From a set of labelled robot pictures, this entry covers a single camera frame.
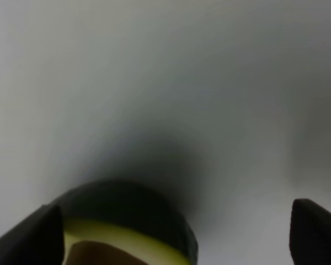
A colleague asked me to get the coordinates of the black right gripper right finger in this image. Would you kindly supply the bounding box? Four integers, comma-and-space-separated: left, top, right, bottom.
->
289, 199, 331, 265

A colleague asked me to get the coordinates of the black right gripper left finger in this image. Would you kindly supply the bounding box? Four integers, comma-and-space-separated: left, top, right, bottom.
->
0, 205, 65, 265

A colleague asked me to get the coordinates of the halved avocado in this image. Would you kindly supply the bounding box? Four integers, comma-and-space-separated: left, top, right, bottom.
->
52, 180, 198, 264

